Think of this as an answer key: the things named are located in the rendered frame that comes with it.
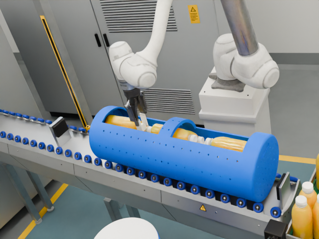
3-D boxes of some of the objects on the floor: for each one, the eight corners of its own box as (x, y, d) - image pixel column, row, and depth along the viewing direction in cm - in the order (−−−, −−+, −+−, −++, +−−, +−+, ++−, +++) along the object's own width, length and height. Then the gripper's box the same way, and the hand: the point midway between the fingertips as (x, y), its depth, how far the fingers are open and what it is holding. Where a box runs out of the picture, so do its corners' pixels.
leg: (145, 243, 295) (121, 178, 261) (152, 246, 292) (128, 180, 258) (141, 250, 292) (116, 184, 257) (147, 252, 288) (123, 186, 254)
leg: (39, 218, 341) (6, 159, 307) (43, 220, 338) (11, 161, 303) (33, 223, 337) (0, 164, 303) (38, 225, 334) (5, 166, 300)
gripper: (134, 76, 197) (146, 117, 210) (112, 95, 186) (126, 137, 199) (147, 77, 192) (158, 119, 205) (126, 96, 182) (139, 140, 195)
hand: (141, 122), depth 200 cm, fingers closed on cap, 4 cm apart
